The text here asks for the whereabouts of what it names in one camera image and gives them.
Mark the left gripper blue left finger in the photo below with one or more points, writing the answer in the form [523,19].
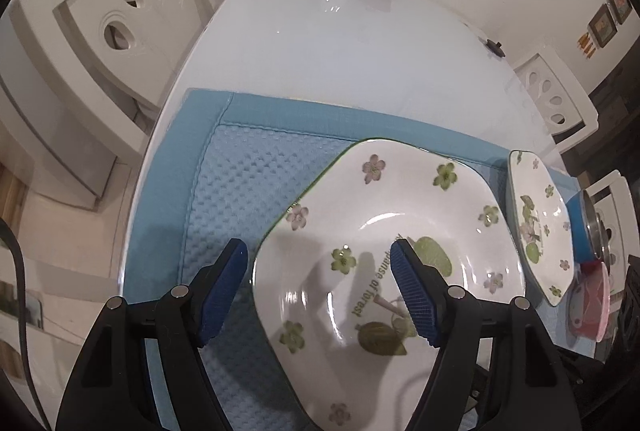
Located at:
[221,282]

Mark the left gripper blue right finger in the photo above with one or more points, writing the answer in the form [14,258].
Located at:
[423,290]

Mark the large green floral plate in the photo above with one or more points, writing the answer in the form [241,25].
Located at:
[328,300]

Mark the small green floral plate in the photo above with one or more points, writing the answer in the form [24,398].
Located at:
[540,224]

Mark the pink polka dot bowl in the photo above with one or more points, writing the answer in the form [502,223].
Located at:
[590,302]

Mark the blue steel bowl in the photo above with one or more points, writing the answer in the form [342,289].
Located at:
[590,241]

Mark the light blue quilted mat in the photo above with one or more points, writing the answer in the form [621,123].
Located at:
[228,166]

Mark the white chair near right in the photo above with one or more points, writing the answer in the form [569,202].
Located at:
[611,199]

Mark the white chair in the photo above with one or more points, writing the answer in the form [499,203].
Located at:
[563,103]
[137,46]
[611,199]

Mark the white chair far right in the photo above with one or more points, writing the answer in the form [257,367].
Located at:
[563,103]

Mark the small black lid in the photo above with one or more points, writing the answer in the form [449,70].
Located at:
[495,47]

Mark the white chair far left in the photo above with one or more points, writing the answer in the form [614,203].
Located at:
[137,46]

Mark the lower small framed picture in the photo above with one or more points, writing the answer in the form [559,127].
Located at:
[603,26]

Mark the small framed picture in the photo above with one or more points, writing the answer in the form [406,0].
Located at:
[603,26]
[621,9]

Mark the upper small framed picture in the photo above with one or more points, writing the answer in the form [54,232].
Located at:
[621,9]

